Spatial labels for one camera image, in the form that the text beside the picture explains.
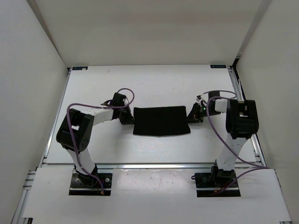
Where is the black skirt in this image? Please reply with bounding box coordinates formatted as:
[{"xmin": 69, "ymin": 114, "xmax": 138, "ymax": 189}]
[{"xmin": 133, "ymin": 106, "xmax": 191, "ymax": 137}]

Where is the blue left corner label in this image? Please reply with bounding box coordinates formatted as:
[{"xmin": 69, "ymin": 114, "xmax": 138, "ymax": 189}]
[{"xmin": 72, "ymin": 66, "xmax": 88, "ymax": 70}]

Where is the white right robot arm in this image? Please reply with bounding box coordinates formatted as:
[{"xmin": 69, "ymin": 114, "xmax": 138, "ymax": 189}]
[{"xmin": 187, "ymin": 96, "xmax": 261, "ymax": 187}]

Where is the white front cover board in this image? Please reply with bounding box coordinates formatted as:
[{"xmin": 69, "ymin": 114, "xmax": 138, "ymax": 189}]
[{"xmin": 23, "ymin": 167, "xmax": 291, "ymax": 224}]

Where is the aluminium left frame rail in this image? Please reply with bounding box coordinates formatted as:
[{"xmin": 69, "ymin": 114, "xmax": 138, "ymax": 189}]
[{"xmin": 38, "ymin": 67, "xmax": 72, "ymax": 168}]

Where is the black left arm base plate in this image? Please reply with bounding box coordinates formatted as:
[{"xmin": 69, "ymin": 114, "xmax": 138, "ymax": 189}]
[{"xmin": 69, "ymin": 171, "xmax": 113, "ymax": 196}]

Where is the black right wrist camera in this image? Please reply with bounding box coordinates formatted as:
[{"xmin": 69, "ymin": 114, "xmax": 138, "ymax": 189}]
[{"xmin": 196, "ymin": 91, "xmax": 220, "ymax": 106}]

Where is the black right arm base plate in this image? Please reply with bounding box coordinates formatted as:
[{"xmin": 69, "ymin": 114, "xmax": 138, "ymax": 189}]
[{"xmin": 191, "ymin": 173, "xmax": 241, "ymax": 198}]

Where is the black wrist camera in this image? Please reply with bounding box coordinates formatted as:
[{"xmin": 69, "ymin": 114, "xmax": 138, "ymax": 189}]
[
  {"xmin": 196, "ymin": 91, "xmax": 220, "ymax": 106},
  {"xmin": 101, "ymin": 92, "xmax": 127, "ymax": 109}
]

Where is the aluminium right frame rail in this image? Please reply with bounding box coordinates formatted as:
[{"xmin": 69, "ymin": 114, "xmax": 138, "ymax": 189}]
[{"xmin": 228, "ymin": 65, "xmax": 268, "ymax": 168}]

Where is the aluminium frame rail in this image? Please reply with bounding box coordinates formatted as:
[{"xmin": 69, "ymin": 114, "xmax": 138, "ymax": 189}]
[
  {"xmin": 228, "ymin": 65, "xmax": 268, "ymax": 168},
  {"xmin": 38, "ymin": 67, "xmax": 72, "ymax": 168}
]

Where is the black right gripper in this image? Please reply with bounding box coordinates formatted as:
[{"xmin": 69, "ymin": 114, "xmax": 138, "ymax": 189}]
[{"xmin": 183, "ymin": 102, "xmax": 221, "ymax": 123}]

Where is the blue corner label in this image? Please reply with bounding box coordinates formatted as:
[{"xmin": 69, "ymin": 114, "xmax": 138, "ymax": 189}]
[
  {"xmin": 210, "ymin": 64, "xmax": 227, "ymax": 69},
  {"xmin": 72, "ymin": 66, "xmax": 88, "ymax": 70}
]

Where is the blue right corner label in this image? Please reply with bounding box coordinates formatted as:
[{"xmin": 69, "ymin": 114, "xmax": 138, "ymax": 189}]
[{"xmin": 210, "ymin": 64, "xmax": 227, "ymax": 69}]

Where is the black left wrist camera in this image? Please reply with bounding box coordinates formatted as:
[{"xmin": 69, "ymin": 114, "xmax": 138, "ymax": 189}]
[{"xmin": 101, "ymin": 92, "xmax": 127, "ymax": 109}]

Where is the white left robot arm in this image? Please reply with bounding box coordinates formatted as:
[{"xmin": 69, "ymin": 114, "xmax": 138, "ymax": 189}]
[{"xmin": 56, "ymin": 106, "xmax": 134, "ymax": 187}]

